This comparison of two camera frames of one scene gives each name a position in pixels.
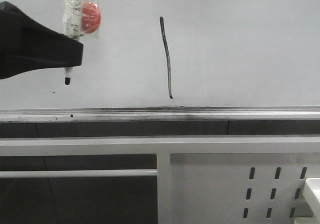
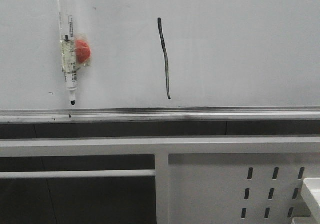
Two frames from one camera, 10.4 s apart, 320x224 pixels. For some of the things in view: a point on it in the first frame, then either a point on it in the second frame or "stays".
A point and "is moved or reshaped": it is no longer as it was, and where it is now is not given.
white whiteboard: x=177 y=52 stays
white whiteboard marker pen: x=72 y=18 is moved or reshaped
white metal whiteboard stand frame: x=200 y=180 stays
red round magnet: x=90 y=14 to x=83 y=49
